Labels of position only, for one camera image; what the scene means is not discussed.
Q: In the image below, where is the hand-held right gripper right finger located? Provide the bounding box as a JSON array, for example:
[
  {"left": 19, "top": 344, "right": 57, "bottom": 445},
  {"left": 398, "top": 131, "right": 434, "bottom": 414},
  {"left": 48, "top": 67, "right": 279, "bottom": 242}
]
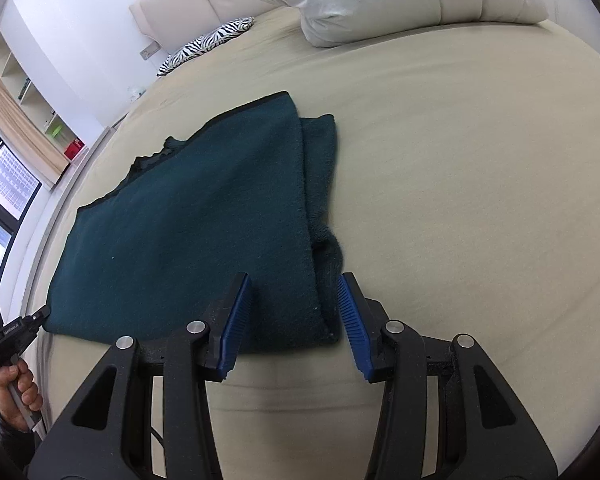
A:
[{"left": 337, "top": 272, "right": 561, "bottom": 480}]

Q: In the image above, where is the beige curtain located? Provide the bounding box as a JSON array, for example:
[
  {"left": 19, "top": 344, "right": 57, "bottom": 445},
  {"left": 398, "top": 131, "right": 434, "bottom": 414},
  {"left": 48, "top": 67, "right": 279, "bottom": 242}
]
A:
[{"left": 0, "top": 57, "right": 71, "bottom": 191}]

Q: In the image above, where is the cream padded headboard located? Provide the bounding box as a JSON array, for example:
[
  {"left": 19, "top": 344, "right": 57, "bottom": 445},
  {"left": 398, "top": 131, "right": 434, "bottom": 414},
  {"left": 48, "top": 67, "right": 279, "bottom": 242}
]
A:
[{"left": 129, "top": 0, "right": 281, "bottom": 56}]

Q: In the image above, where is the person's left forearm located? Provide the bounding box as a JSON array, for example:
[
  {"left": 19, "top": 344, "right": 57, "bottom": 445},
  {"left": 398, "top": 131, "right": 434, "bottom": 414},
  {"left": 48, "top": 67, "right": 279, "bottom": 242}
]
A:
[{"left": 0, "top": 400, "right": 37, "bottom": 468}]

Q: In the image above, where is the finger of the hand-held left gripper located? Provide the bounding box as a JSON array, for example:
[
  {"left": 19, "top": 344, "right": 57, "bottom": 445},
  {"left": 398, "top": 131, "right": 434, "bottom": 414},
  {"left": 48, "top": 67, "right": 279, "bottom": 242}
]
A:
[{"left": 24, "top": 305, "right": 52, "bottom": 333}]

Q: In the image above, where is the dark green sweater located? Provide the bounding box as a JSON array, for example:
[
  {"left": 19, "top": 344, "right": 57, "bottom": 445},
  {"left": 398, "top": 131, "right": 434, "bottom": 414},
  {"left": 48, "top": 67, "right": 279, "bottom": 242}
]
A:
[{"left": 47, "top": 91, "right": 348, "bottom": 358}]

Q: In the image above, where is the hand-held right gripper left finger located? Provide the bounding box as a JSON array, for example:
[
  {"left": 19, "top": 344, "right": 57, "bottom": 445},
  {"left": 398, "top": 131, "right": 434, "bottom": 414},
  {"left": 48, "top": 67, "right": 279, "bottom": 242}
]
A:
[{"left": 27, "top": 272, "right": 253, "bottom": 480}]

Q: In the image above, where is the white wall shelf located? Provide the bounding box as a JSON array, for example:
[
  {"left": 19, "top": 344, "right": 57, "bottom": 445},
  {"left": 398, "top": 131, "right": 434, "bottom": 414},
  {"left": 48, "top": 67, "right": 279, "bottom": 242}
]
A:
[{"left": 0, "top": 25, "right": 88, "bottom": 163}]

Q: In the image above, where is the person's left hand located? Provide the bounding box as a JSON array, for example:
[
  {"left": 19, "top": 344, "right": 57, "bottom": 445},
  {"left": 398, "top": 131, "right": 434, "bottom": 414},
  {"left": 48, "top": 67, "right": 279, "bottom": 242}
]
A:
[{"left": 0, "top": 359, "right": 45, "bottom": 432}]

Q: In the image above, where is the zebra print pillow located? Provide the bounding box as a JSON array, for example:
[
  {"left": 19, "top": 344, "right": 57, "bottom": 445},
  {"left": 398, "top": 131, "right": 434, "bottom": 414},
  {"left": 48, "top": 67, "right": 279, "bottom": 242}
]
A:
[{"left": 156, "top": 16, "right": 256, "bottom": 77}]

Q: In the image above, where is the bed with beige sheet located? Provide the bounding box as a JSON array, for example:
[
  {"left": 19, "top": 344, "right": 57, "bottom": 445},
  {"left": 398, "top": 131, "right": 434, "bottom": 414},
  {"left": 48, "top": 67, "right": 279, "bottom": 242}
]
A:
[{"left": 25, "top": 7, "right": 600, "bottom": 480}]

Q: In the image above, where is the black framed window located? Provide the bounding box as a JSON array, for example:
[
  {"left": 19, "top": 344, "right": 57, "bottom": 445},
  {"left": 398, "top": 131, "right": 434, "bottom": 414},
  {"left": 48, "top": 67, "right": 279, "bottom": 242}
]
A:
[{"left": 0, "top": 115, "right": 43, "bottom": 306}]

